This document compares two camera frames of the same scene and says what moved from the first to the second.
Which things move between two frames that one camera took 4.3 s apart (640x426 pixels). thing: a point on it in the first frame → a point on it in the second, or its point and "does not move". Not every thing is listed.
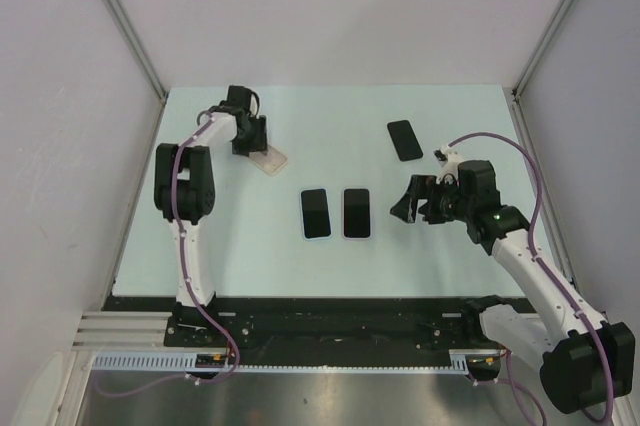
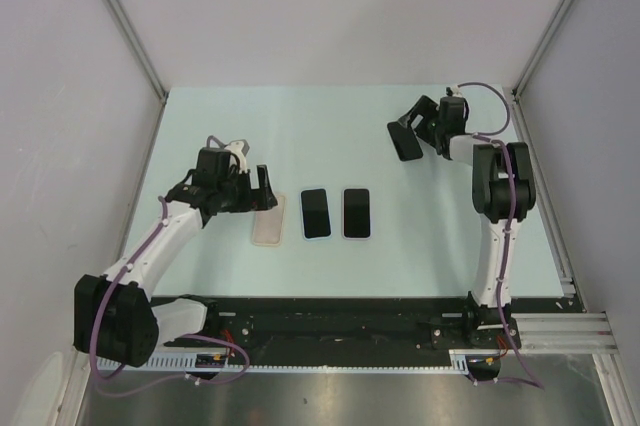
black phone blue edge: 315,213 does not move
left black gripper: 259,143 → 254,199
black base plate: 260,325 does not move
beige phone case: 271,161 → 268,226
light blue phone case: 315,214 does not move
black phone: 404,140 does not move
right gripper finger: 407,207 → 423,120
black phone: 357,213 does not move
